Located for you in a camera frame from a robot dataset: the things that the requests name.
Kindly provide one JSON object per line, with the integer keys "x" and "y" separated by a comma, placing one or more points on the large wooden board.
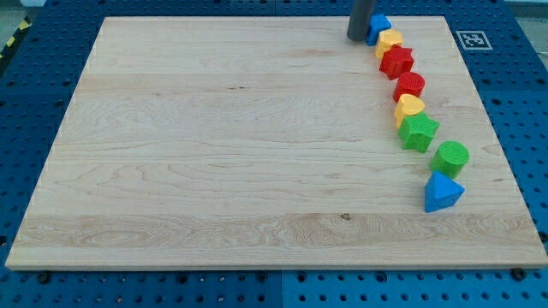
{"x": 266, "y": 143}

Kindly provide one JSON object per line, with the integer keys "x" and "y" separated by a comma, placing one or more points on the yellow heart block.
{"x": 407, "y": 105}

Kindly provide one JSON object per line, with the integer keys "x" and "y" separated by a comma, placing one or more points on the green star block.
{"x": 417, "y": 132}

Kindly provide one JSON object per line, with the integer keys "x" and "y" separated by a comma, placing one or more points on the red star block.
{"x": 396, "y": 61}

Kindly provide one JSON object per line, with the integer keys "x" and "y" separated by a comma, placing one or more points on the red cylinder block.
{"x": 409, "y": 83}

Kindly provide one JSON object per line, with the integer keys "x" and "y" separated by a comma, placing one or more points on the yellow hexagon block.
{"x": 386, "y": 39}

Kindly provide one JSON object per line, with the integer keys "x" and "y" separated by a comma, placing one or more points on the blue block behind rod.
{"x": 378, "y": 23}

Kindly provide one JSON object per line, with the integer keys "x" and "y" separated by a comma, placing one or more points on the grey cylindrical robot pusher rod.
{"x": 359, "y": 19}

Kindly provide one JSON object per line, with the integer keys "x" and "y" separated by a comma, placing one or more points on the blue triangle block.
{"x": 441, "y": 192}

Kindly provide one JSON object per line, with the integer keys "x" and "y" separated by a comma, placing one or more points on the green cylinder block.
{"x": 450, "y": 158}

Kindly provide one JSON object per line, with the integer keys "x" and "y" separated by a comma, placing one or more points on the white fiducial marker tag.
{"x": 473, "y": 40}

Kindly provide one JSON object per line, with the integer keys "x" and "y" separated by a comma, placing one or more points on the black bolt bottom left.
{"x": 43, "y": 277}

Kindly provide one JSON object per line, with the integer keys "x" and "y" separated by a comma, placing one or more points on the black bolt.
{"x": 43, "y": 277}
{"x": 519, "y": 274}

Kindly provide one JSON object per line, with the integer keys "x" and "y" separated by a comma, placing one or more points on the black bolt bottom right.
{"x": 519, "y": 274}

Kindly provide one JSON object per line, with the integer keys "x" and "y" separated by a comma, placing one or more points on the yellow black hazard tape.
{"x": 16, "y": 38}

